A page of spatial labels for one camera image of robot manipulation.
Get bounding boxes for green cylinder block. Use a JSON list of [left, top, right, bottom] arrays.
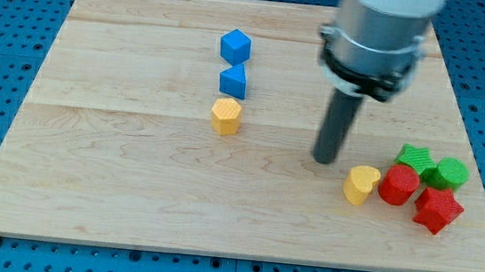
[[424, 157, 470, 191]]

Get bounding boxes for red star block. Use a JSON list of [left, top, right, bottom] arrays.
[[412, 187, 464, 235]]

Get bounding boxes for green star block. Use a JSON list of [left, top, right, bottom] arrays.
[[394, 144, 437, 178]]

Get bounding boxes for red cylinder block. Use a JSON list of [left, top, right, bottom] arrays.
[[378, 164, 420, 205]]

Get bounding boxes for blue cube block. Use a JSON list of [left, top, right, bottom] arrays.
[[220, 29, 251, 66]]

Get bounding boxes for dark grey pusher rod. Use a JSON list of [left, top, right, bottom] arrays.
[[312, 90, 363, 164]]

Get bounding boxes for light wooden board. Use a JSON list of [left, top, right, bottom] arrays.
[[0, 0, 485, 272]]

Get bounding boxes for yellow hexagon block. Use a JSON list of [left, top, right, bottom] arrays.
[[211, 98, 243, 136]]

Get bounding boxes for yellow heart block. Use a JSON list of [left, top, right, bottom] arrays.
[[343, 165, 381, 206]]

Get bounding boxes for blue triangle block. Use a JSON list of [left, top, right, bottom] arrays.
[[219, 63, 247, 100]]

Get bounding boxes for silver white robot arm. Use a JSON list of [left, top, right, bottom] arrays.
[[312, 0, 448, 164]]

